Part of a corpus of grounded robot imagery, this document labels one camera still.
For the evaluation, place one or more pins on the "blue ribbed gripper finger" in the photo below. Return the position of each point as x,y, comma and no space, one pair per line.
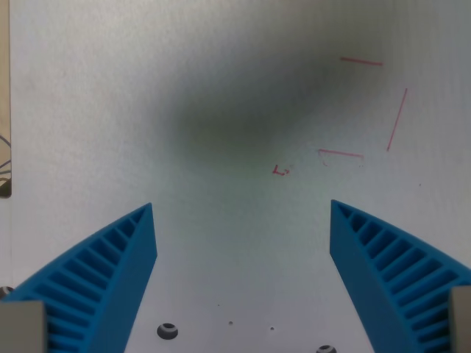
106,272
375,272

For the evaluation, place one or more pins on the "countersunk black screw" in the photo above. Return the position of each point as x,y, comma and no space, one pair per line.
168,330
325,349

